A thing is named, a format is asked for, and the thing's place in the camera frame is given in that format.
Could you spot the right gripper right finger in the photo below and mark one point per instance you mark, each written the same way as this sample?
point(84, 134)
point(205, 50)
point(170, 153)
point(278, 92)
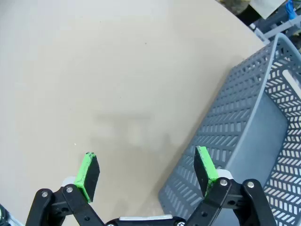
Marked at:
point(203, 169)

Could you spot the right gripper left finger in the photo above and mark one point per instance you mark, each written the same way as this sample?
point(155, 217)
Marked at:
point(90, 174)

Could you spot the grey perforated plastic basket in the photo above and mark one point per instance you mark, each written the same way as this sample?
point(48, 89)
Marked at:
point(235, 106)

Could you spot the small blue object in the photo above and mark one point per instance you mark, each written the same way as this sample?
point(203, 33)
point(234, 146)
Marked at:
point(290, 9)

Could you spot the grey metal frame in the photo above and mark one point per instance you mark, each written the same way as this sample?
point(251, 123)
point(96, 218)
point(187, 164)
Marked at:
point(270, 26)

